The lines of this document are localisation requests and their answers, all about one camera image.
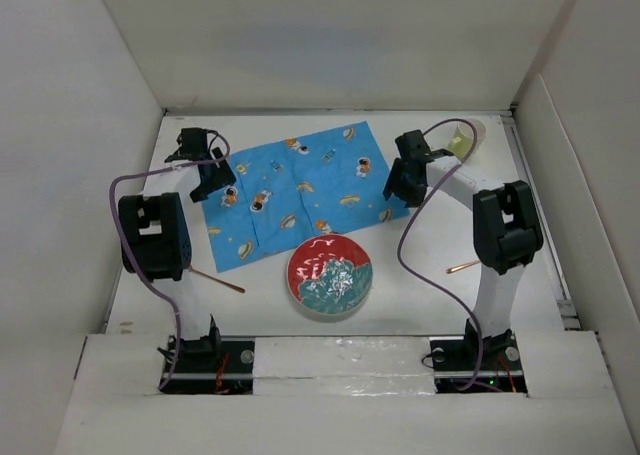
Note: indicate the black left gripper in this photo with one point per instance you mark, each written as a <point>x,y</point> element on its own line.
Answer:
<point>222,179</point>

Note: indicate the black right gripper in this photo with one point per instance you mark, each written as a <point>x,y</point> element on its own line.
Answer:
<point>394,185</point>

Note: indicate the blue space-print cloth placemat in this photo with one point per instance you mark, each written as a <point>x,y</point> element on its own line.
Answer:
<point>289,191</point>

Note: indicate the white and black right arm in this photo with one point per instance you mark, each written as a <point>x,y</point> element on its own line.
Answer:
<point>506,227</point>

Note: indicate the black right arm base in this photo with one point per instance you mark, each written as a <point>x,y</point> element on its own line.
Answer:
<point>460,365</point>

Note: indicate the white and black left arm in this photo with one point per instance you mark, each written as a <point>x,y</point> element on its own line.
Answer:
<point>148,210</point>

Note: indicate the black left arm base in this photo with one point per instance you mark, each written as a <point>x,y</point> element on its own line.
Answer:
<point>210,365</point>

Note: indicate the pale yellow paper cup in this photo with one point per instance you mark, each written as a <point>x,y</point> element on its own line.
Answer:
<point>467,137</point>

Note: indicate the copper spoon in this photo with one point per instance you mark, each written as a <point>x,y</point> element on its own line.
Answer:
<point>457,268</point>

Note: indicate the copper fork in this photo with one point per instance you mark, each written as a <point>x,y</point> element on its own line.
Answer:
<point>228,285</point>

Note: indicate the red and teal floral plate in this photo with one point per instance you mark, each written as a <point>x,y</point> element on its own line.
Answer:
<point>329,276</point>

